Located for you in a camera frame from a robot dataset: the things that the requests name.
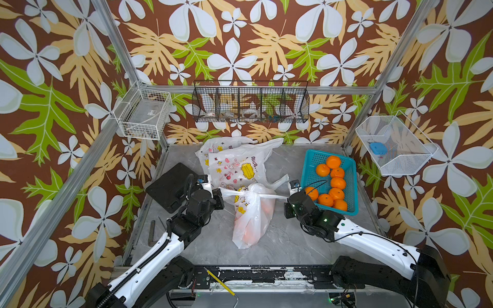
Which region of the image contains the white wire basket left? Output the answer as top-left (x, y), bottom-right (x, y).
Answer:
top-left (114, 83), bottom-right (173, 141)

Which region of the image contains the orange mid right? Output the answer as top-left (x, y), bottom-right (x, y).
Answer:
top-left (329, 187), bottom-right (345, 200)

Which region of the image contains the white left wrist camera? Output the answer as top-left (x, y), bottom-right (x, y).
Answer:
top-left (196, 175), bottom-right (213, 194)

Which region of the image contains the orange front right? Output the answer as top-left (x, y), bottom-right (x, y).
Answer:
top-left (333, 199), bottom-right (348, 212)

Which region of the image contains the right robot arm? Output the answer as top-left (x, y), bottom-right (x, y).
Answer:
top-left (285, 188), bottom-right (451, 307)

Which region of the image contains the black wire basket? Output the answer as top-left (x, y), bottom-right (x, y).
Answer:
top-left (191, 80), bottom-right (310, 123)

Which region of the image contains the white wire basket right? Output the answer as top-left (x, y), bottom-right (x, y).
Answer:
top-left (356, 111), bottom-right (439, 177)

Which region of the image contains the orange front left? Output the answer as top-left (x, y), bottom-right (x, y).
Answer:
top-left (304, 187), bottom-right (319, 201)

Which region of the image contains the orange right large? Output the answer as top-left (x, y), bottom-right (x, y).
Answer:
top-left (330, 167), bottom-right (345, 178)

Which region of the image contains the teal plastic basket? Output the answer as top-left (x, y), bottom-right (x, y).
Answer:
top-left (300, 150), bottom-right (359, 216)

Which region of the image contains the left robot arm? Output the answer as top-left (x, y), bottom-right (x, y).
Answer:
top-left (86, 174), bottom-right (224, 307)

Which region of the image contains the black plastic tool case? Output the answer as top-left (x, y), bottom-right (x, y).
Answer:
top-left (146, 162), bottom-right (198, 214)

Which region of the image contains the aluminium frame rear bar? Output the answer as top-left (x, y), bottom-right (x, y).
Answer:
top-left (148, 84), bottom-right (378, 96)

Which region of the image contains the white wire basket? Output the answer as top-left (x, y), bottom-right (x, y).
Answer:
top-left (356, 111), bottom-right (439, 177)
top-left (114, 83), bottom-right (173, 141)

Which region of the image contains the blue object in basket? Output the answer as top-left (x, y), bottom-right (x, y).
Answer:
top-left (370, 142), bottom-right (388, 157)

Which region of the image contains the orange top of pile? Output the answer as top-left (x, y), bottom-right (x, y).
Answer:
top-left (326, 155), bottom-right (342, 169)

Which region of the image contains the orange small back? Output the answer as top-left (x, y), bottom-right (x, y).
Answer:
top-left (315, 164), bottom-right (331, 177)

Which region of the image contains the aluminium frame post right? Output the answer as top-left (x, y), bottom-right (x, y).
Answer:
top-left (343, 1), bottom-right (439, 148)

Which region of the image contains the orange centre pile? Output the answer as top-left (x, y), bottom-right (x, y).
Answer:
top-left (330, 178), bottom-right (347, 191)

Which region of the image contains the white printed plastic bag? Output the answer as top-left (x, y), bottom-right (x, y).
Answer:
top-left (220, 175), bottom-right (290, 250)

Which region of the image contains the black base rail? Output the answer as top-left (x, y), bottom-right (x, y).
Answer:
top-left (182, 265), bottom-right (337, 290)

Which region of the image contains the orange front middle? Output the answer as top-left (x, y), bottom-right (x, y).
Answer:
top-left (317, 194), bottom-right (335, 207)

